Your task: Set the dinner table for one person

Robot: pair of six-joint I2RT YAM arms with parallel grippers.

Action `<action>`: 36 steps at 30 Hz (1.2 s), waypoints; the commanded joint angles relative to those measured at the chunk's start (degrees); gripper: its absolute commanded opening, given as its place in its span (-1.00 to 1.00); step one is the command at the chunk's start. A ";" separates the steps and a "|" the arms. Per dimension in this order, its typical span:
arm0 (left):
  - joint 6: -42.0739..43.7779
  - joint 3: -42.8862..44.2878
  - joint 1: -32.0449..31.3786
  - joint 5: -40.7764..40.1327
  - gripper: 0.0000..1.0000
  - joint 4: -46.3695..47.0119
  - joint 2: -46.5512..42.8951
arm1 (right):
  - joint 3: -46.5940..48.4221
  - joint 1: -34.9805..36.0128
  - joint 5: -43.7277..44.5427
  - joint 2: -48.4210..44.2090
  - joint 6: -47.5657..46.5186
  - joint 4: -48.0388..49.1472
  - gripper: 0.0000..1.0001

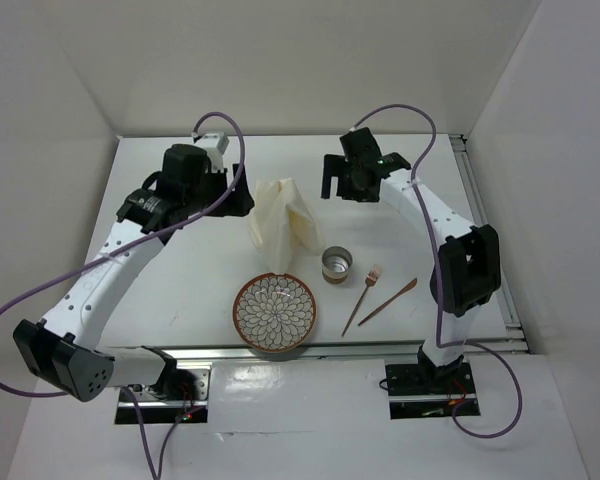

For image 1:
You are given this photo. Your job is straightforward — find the cream cloth placemat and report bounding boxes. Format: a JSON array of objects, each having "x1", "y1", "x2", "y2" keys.
[{"x1": 248, "y1": 178, "x2": 325, "y2": 274}]

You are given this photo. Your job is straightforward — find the metal cup with cork base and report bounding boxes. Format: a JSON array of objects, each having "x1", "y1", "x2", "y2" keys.
[{"x1": 321, "y1": 246, "x2": 353, "y2": 284}]

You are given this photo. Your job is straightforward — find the copper fork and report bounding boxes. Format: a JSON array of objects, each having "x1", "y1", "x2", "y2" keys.
[{"x1": 341, "y1": 264, "x2": 382, "y2": 337}]

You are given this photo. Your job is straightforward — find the patterned ceramic plate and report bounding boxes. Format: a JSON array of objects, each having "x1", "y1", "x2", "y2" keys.
[{"x1": 232, "y1": 273, "x2": 317, "y2": 353}]

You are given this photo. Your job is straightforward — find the copper knife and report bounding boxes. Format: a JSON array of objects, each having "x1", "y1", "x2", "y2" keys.
[{"x1": 357, "y1": 278, "x2": 418, "y2": 327}]

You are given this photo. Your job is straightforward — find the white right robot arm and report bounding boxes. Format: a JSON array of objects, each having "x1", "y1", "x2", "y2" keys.
[{"x1": 321, "y1": 127, "x2": 501, "y2": 392}]

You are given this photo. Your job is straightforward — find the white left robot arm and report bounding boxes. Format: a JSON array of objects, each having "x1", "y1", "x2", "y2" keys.
[{"x1": 13, "y1": 133, "x2": 254, "y2": 402}]

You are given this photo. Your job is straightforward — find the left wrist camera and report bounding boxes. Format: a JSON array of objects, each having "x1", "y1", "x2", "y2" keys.
[{"x1": 192, "y1": 132, "x2": 229, "y2": 172}]

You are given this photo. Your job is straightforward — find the aluminium right side rail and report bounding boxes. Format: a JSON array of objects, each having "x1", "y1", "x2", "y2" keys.
[{"x1": 449, "y1": 135, "x2": 530, "y2": 355}]

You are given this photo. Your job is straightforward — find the aluminium rail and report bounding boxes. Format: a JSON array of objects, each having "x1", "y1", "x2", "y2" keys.
[
  {"x1": 59, "y1": 339, "x2": 501, "y2": 364},
  {"x1": 449, "y1": 135, "x2": 530, "y2": 355}
]

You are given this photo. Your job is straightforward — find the aluminium front rail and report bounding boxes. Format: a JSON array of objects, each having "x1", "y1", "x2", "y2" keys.
[{"x1": 59, "y1": 339, "x2": 501, "y2": 364}]

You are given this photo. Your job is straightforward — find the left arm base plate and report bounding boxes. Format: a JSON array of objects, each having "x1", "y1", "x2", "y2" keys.
[{"x1": 114, "y1": 360, "x2": 212, "y2": 426}]

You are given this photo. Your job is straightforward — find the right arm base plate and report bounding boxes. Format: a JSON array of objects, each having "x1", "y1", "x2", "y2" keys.
[{"x1": 378, "y1": 362, "x2": 481, "y2": 420}]

